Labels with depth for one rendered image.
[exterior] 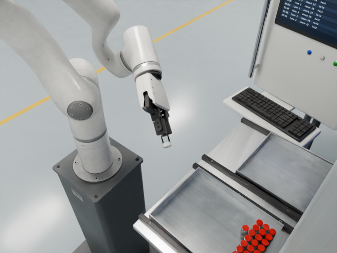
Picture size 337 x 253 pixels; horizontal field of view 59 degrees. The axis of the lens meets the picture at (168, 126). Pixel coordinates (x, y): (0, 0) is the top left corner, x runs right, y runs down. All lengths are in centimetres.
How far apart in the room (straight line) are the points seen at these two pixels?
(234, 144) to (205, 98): 164
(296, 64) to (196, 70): 183
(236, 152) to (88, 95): 64
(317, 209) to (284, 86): 124
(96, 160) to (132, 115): 159
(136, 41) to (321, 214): 67
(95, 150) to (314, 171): 81
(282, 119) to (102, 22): 98
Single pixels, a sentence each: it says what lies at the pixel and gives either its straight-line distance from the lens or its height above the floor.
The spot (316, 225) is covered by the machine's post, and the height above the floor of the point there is 144.
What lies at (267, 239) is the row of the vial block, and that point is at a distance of 100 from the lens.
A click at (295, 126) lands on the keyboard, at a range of 149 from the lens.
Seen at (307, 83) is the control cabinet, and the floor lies 96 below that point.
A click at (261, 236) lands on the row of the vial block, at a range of 99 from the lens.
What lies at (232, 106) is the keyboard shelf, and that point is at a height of 80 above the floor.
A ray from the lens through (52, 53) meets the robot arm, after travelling 86.
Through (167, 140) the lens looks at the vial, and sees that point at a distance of 80.
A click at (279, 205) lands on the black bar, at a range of 110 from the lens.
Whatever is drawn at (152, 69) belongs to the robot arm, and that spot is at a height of 132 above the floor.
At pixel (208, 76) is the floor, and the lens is 315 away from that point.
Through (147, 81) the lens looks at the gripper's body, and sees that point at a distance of 82.
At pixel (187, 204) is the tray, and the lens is 106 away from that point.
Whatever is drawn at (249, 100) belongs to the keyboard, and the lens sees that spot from 157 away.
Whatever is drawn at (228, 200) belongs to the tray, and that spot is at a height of 88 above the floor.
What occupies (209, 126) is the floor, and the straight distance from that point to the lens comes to 258.
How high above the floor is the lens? 179
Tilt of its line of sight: 44 degrees down
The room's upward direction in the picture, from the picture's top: straight up
